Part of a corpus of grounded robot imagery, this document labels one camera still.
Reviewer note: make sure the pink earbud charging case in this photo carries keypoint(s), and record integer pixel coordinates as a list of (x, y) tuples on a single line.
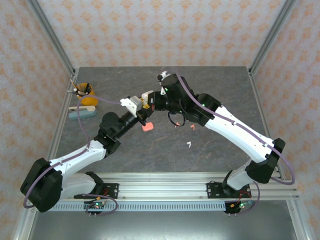
[(147, 127)]

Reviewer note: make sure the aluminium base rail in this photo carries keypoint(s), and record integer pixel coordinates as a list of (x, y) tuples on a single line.
[(162, 187)]

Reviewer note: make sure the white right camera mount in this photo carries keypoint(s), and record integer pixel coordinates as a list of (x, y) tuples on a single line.
[(163, 92)]

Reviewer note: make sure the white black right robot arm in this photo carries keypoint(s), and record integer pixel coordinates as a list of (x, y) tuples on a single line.
[(240, 132)]

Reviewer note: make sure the aluminium frame post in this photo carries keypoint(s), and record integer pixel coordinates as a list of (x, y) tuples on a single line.
[(50, 37), (272, 37)]

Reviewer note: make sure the orange pen cup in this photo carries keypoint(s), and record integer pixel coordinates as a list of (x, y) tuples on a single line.
[(88, 100)]

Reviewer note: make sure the wooden pencil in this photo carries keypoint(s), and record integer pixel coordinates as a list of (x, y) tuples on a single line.
[(74, 85)]

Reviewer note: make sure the white marker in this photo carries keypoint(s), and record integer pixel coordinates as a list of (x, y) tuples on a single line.
[(80, 93)]

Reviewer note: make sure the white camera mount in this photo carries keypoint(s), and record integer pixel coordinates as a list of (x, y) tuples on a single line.
[(163, 92), (127, 103)]

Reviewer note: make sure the white teal stapler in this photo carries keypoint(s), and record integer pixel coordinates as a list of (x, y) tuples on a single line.
[(82, 115)]

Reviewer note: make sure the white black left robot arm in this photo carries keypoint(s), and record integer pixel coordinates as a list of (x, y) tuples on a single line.
[(75, 160)]

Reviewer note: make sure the black pen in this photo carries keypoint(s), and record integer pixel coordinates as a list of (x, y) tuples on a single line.
[(72, 92)]

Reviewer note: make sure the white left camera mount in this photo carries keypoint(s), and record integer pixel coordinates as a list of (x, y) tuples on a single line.
[(127, 103)]

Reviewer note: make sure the aluminium table side rail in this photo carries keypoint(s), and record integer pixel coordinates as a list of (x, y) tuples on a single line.
[(262, 112), (63, 117)]

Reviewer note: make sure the small circuit board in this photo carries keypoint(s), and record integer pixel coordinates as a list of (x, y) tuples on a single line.
[(240, 205), (96, 205)]

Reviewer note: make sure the black marker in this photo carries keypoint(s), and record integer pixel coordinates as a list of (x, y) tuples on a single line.
[(87, 88)]

